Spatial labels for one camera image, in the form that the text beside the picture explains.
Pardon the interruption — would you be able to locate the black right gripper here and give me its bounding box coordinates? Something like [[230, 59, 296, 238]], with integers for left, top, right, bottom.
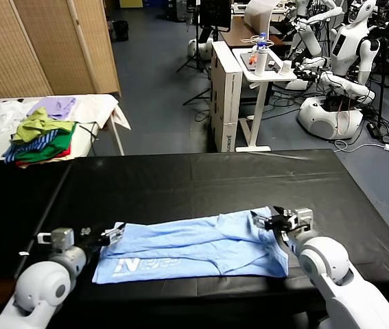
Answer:
[[250, 205, 300, 241]]

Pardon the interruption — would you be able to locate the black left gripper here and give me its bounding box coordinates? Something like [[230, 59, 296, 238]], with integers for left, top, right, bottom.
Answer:
[[73, 221, 126, 254]]

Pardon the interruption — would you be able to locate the light blue t-shirt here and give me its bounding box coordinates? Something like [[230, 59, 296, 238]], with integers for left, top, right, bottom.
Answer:
[[91, 205, 290, 284]]

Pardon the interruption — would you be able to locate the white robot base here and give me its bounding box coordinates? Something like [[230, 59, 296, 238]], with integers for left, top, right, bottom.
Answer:
[[187, 37, 214, 58]]

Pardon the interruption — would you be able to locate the black plastic table cover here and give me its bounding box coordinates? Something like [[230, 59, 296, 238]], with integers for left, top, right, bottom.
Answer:
[[15, 149, 389, 309]]

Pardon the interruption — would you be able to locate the red garment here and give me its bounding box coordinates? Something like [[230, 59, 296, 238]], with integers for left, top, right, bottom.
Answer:
[[15, 143, 73, 167]]

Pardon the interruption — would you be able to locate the cream folded garment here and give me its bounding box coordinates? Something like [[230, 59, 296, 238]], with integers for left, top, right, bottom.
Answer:
[[17, 155, 73, 169]]

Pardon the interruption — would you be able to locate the white humanoid robot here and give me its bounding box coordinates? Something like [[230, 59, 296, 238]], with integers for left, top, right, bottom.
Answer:
[[285, 0, 345, 58], [296, 0, 381, 140]]

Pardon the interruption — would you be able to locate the white standing desk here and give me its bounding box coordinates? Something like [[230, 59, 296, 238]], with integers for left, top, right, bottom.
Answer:
[[231, 47, 298, 153]]

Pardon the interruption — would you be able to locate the blue striped garment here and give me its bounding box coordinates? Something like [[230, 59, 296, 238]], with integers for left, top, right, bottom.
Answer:
[[2, 129, 60, 164]]

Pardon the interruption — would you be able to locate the tall white cardboard box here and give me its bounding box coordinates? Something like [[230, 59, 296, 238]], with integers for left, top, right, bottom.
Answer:
[[211, 40, 244, 153]]

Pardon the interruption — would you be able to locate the cream draped cloth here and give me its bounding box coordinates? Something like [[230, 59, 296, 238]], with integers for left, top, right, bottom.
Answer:
[[73, 94, 132, 130]]

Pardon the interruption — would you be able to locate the lime green garment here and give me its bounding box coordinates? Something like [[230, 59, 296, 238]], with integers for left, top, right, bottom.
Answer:
[[11, 107, 75, 143]]

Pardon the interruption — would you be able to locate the black power adapter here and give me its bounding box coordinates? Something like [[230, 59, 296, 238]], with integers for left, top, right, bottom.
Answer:
[[367, 122, 383, 140]]

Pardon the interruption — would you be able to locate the lavender garment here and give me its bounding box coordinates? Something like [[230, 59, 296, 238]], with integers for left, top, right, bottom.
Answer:
[[25, 96, 78, 121]]

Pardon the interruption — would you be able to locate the white tumbler bottle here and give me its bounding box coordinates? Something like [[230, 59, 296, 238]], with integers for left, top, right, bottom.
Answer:
[[255, 47, 270, 76]]

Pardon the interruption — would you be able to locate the white plastic bag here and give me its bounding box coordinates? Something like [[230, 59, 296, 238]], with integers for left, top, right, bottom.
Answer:
[[0, 98, 32, 139]]

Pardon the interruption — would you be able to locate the black pole stand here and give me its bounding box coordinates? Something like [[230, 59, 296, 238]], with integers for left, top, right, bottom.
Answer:
[[376, 37, 389, 127]]

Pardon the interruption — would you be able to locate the black tripod stand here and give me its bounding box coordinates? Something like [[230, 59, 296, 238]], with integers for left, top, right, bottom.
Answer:
[[176, 0, 212, 74]]

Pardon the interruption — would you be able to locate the brown desk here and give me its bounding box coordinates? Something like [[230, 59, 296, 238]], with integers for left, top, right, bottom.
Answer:
[[220, 16, 293, 48]]

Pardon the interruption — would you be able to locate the white curved machine cover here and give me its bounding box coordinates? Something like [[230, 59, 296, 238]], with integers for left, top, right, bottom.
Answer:
[[244, 0, 283, 34]]

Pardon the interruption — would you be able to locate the bamboo folding screen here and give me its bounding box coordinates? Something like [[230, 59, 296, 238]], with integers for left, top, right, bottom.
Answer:
[[0, 0, 122, 100]]

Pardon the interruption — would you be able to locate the black waste bin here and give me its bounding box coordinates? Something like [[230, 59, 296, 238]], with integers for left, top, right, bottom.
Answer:
[[111, 19, 130, 42]]

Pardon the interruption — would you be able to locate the black monitor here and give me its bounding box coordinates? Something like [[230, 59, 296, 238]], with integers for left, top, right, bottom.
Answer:
[[199, 0, 233, 34]]

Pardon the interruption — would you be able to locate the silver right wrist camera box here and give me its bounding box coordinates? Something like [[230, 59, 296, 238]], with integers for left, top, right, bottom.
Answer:
[[292, 208, 315, 234]]

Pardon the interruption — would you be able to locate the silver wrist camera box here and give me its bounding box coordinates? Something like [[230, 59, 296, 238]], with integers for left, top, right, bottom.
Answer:
[[292, 208, 315, 234], [36, 227, 75, 247]]

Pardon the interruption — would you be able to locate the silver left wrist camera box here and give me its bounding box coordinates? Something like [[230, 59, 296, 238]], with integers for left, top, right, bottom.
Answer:
[[36, 227, 75, 247]]

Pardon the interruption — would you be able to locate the black cable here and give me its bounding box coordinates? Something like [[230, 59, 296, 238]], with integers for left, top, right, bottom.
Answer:
[[77, 121, 99, 156]]

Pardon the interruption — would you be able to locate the white power cable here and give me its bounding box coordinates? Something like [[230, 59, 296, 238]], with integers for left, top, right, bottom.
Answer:
[[333, 140, 387, 154]]

